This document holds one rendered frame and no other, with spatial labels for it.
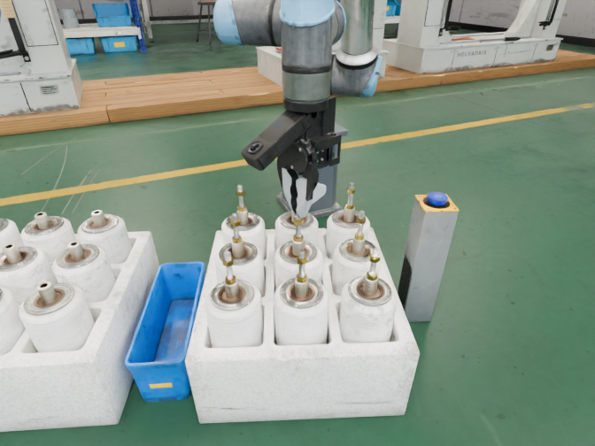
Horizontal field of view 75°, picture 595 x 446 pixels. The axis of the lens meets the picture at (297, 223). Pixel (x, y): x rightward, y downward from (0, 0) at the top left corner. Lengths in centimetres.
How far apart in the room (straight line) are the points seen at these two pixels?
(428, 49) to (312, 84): 278
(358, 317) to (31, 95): 227
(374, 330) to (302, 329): 12
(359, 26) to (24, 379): 103
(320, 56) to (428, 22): 280
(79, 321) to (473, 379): 77
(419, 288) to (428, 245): 12
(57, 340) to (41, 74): 203
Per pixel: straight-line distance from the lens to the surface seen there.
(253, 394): 75
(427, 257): 89
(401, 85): 318
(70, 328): 77
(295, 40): 60
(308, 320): 66
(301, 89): 60
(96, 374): 77
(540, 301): 120
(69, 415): 88
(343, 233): 84
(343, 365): 70
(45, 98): 262
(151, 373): 81
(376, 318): 67
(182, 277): 101
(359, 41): 114
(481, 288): 117
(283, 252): 76
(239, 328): 67
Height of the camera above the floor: 71
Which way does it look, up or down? 32 degrees down
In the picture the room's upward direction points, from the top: straight up
